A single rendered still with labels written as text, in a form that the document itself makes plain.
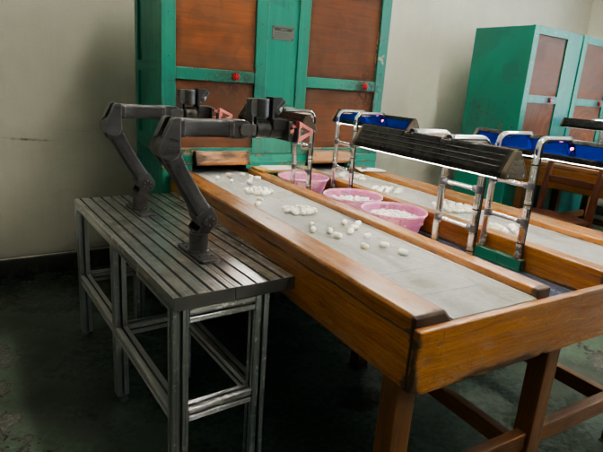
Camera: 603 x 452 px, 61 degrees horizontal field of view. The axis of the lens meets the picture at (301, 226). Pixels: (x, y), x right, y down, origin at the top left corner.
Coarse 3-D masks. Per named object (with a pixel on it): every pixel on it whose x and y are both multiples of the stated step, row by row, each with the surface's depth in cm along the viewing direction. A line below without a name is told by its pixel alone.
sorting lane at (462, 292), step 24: (240, 192) 228; (288, 192) 235; (288, 216) 192; (312, 216) 195; (336, 216) 198; (336, 240) 166; (360, 240) 168; (384, 240) 170; (384, 264) 147; (408, 264) 149; (432, 264) 150; (456, 264) 152; (408, 288) 130; (432, 288) 132; (456, 288) 133; (480, 288) 134; (504, 288) 135; (456, 312) 118; (480, 312) 119
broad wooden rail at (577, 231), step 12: (396, 180) 274; (408, 180) 274; (432, 192) 252; (456, 192) 250; (492, 204) 227; (504, 204) 229; (516, 216) 211; (540, 216) 211; (552, 228) 198; (564, 228) 194; (576, 228) 195; (588, 228) 197; (588, 240) 186; (600, 240) 182
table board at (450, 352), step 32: (480, 320) 116; (512, 320) 123; (544, 320) 130; (576, 320) 138; (416, 352) 108; (448, 352) 113; (480, 352) 120; (512, 352) 127; (544, 352) 135; (416, 384) 111; (448, 384) 116
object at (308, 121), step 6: (240, 114) 248; (282, 114) 216; (288, 114) 212; (294, 114) 208; (300, 114) 205; (288, 120) 210; (294, 120) 206; (300, 120) 202; (306, 120) 200; (312, 120) 201; (312, 126) 202; (306, 132) 201
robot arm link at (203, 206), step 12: (156, 144) 147; (156, 156) 151; (180, 156) 150; (168, 168) 150; (180, 168) 152; (180, 180) 153; (192, 180) 155; (180, 192) 156; (192, 192) 156; (192, 204) 157; (204, 204) 159; (192, 216) 162; (204, 216) 160; (216, 216) 162
